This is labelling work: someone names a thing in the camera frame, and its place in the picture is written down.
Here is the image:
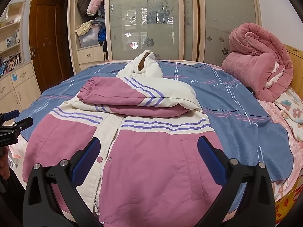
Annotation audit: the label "brown wooden door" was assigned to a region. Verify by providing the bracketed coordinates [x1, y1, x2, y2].
[28, 0, 74, 93]

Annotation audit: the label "wooden headboard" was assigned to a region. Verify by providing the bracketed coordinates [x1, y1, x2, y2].
[283, 44, 303, 93]

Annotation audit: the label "blue clothes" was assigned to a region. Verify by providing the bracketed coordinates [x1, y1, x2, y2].
[98, 27, 106, 45]

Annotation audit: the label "yellow crumpled cloth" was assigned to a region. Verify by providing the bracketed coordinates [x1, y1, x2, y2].
[75, 20, 93, 36]

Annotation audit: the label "rolled pink quilt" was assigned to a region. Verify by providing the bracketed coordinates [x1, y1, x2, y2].
[221, 22, 294, 103]

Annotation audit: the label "light wooden wardrobe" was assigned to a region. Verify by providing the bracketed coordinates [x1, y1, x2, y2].
[67, 0, 262, 74]

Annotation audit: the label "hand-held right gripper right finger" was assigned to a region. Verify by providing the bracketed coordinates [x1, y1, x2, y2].
[196, 136, 276, 227]

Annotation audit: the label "person's left hand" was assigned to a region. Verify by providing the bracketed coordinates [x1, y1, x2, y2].
[0, 147, 10, 180]

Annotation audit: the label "light wooden bookshelf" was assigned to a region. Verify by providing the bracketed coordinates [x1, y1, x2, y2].
[0, 1, 25, 76]

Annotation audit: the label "row of books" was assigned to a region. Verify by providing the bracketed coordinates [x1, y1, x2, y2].
[0, 53, 22, 76]

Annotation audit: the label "floral print quilt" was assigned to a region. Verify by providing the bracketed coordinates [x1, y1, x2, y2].
[275, 89, 303, 142]

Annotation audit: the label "blue striped bed sheet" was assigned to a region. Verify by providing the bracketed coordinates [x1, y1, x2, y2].
[16, 60, 294, 218]

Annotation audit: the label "wardrobe drawer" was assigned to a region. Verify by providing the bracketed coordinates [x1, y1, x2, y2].
[77, 46, 106, 64]
[79, 60, 107, 72]

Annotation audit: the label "pink and white hooded jacket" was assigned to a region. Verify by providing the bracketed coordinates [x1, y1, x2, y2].
[22, 50, 224, 227]

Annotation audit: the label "grey clothes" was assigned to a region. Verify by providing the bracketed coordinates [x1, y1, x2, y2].
[91, 14, 106, 27]

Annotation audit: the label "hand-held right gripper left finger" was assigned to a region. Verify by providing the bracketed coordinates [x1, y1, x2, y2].
[22, 137, 112, 227]

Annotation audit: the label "frosted floral sliding door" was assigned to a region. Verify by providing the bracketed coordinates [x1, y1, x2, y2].
[105, 0, 198, 62]
[198, 0, 261, 67]

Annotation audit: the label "clear plastic storage box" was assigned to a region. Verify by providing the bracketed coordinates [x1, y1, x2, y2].
[78, 26, 101, 48]

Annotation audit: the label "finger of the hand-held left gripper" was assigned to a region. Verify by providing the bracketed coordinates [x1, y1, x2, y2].
[13, 117, 34, 131]
[0, 110, 20, 123]

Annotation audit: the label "light wooden cabinet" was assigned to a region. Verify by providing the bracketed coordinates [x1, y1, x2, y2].
[0, 60, 42, 121]

